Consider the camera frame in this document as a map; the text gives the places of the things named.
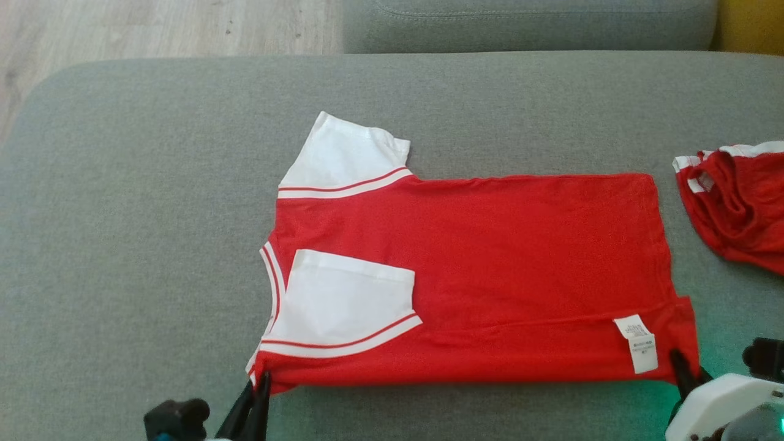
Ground red shorts white trim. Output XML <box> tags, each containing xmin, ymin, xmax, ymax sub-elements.
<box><xmin>673</xmin><ymin>141</ymin><xmax>784</xmax><ymax>275</ymax></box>

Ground red white-sleeved t-shirt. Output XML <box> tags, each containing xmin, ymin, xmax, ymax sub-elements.
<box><xmin>245</xmin><ymin>111</ymin><xmax>700</xmax><ymax>396</ymax></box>

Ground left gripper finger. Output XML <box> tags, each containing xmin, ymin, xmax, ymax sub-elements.
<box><xmin>247</xmin><ymin>370</ymin><xmax>274</xmax><ymax>441</ymax></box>
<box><xmin>214</xmin><ymin>380</ymin><xmax>255</xmax><ymax>441</ymax></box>

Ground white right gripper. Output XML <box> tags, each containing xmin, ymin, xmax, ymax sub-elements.
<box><xmin>664</xmin><ymin>349</ymin><xmax>784</xmax><ymax>441</ymax></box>

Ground large grey sofa cushion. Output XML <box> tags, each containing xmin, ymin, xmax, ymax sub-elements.
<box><xmin>0</xmin><ymin>52</ymin><xmax>784</xmax><ymax>441</ymax></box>

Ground yellow sofa backrest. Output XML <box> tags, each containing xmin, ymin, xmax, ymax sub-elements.
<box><xmin>714</xmin><ymin>0</ymin><xmax>784</xmax><ymax>57</ymax></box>

